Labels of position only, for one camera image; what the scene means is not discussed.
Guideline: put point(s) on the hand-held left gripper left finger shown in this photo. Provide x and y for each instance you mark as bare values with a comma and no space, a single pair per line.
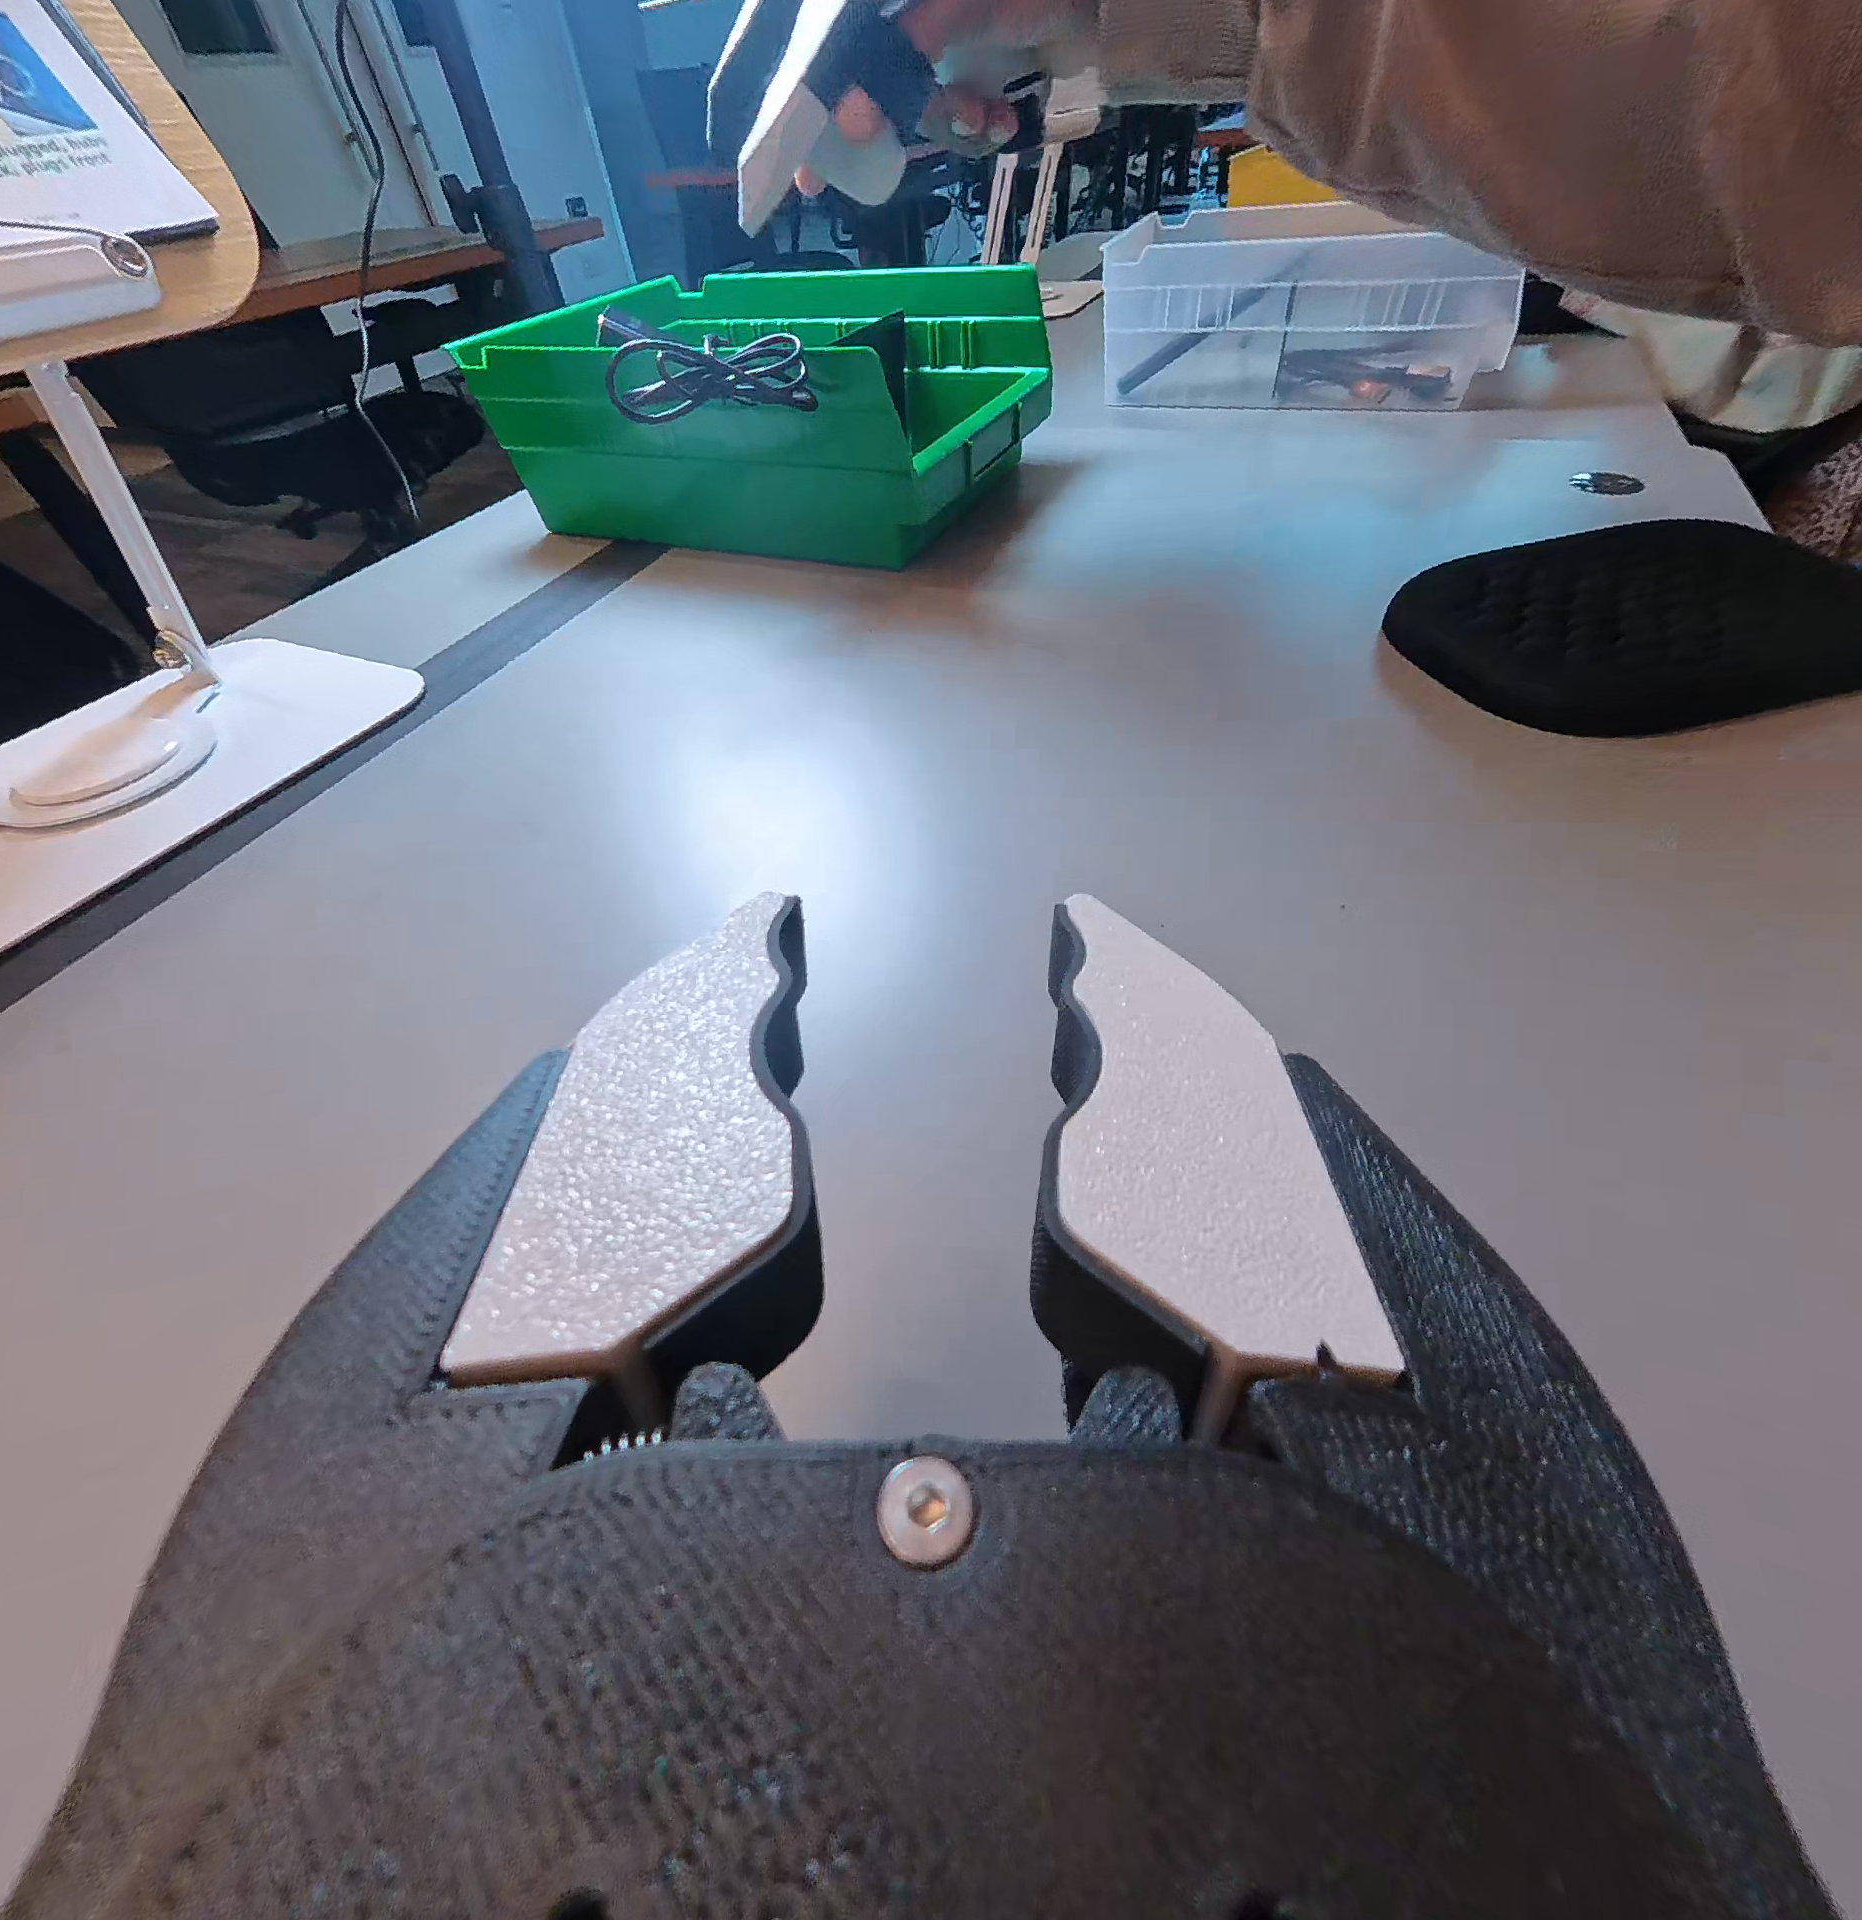
630,1171

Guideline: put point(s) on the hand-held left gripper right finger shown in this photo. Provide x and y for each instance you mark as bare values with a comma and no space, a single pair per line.
1201,1171

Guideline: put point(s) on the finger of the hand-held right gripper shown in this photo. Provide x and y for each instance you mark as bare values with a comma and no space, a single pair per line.
796,120
744,75

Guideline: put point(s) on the clear plastic bin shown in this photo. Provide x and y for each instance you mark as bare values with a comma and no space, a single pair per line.
1170,255

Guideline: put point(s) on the green plastic bin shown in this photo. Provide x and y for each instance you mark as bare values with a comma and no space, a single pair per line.
721,480

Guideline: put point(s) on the black elbow rest pad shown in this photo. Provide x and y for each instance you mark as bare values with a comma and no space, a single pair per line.
1621,630

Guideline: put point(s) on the person's right forearm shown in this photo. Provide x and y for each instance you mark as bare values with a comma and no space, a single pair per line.
1547,136

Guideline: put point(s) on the person's right hand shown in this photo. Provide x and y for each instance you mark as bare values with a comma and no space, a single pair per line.
992,28

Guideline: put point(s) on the black pole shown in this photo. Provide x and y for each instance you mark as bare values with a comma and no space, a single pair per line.
489,136

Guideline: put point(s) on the black bin divider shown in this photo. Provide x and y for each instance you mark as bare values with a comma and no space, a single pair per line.
873,375

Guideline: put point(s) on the yellow plastic bin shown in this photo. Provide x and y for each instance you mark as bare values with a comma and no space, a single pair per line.
1267,178

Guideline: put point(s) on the black office chair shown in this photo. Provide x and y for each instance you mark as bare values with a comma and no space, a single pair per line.
316,434

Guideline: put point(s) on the white document stand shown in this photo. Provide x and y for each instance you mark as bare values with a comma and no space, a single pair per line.
271,719

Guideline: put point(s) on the printed instruction sheet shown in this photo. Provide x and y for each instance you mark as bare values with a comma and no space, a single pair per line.
92,151

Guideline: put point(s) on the round metal table grommet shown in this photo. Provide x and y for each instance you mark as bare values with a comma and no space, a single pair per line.
1606,482

